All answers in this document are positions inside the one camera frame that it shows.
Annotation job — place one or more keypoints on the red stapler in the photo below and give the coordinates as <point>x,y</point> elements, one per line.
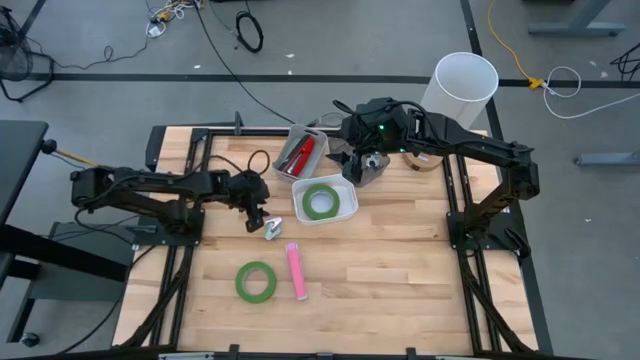
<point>304,157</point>

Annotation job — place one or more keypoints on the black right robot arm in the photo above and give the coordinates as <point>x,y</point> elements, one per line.
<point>470,140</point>

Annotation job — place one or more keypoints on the black stapler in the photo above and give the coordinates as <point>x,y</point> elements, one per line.
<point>291,155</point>

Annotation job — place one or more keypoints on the green tape roll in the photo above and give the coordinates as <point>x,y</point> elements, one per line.
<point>307,200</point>
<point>245,292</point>

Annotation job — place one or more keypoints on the white plastic bin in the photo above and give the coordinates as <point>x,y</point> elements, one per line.
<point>347,212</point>

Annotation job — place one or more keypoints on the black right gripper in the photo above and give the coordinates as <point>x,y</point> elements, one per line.
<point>375,125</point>

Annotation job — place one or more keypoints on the dark grey plastic bin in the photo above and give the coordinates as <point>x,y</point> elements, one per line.
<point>384,172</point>

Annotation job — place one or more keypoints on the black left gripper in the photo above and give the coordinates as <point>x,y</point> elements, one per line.
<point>250,190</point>

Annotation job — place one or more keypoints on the light grey plastic bin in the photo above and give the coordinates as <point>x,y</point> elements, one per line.
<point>317,137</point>

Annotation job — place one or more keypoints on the black table frame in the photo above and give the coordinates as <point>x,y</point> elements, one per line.
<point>225,131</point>

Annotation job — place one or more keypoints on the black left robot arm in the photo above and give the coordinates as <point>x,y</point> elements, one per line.
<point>150,187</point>

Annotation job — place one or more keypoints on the black desk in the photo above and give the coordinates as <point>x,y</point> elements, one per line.
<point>20,160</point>

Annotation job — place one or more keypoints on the pink and white stapler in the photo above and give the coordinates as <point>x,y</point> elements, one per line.
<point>296,272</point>

